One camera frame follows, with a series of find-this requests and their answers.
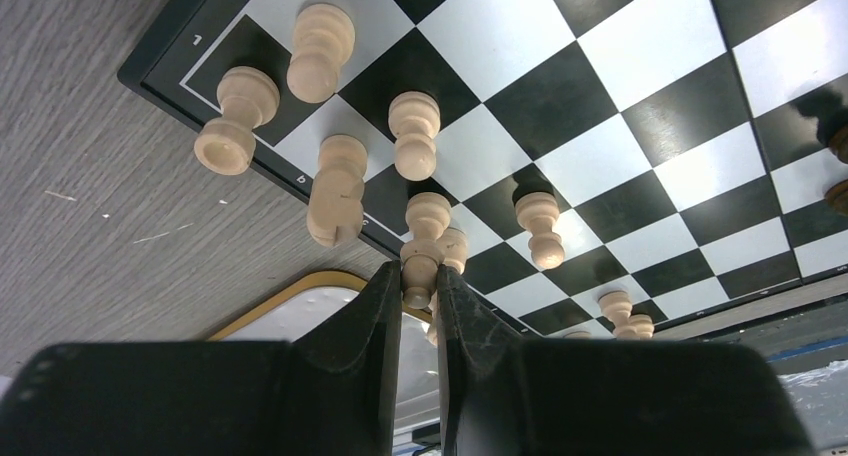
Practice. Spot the light knight on board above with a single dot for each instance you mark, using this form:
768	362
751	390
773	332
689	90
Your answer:
335	211

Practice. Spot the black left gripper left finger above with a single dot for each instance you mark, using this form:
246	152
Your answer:
331	392

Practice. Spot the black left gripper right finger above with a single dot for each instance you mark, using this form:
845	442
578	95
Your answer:
504	393

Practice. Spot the silver tin lid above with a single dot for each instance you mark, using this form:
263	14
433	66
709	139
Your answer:
302	306

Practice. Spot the light pawn on board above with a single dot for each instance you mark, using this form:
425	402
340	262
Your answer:
323	41
414	119
537	213

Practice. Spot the black and white chessboard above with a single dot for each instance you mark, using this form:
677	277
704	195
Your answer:
689	144

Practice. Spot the light rook on board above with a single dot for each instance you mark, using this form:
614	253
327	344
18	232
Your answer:
248	99

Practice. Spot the light pawn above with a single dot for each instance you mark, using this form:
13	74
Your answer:
323	41
414	119
428	215
537	213

